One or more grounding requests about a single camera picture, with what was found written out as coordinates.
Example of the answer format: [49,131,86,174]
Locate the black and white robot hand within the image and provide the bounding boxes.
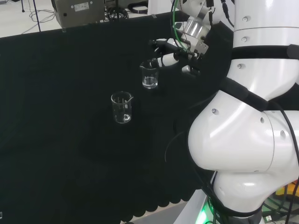
[149,35,210,77]

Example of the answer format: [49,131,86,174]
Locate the clear glass beaker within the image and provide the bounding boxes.
[139,60,160,90]
[111,91,134,124]

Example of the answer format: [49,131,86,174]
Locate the grey metal cabinet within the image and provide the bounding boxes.
[51,0,106,29]

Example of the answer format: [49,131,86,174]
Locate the black bench cloth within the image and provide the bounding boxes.
[0,11,234,224]

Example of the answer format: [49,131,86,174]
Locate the black tripod stand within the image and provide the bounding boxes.
[20,0,42,32]

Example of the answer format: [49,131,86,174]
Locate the yellow stop button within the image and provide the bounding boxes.
[277,181,297,196]

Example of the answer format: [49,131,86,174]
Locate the green cable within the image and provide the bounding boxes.
[171,0,193,52]

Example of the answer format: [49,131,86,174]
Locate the black floor cable bundle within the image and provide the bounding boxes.
[105,6,129,21]

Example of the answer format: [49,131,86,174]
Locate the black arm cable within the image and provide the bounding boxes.
[206,0,235,28]

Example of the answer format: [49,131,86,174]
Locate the grey floor cables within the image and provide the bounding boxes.
[29,9,57,24]

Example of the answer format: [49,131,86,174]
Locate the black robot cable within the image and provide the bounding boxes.
[268,102,299,182]

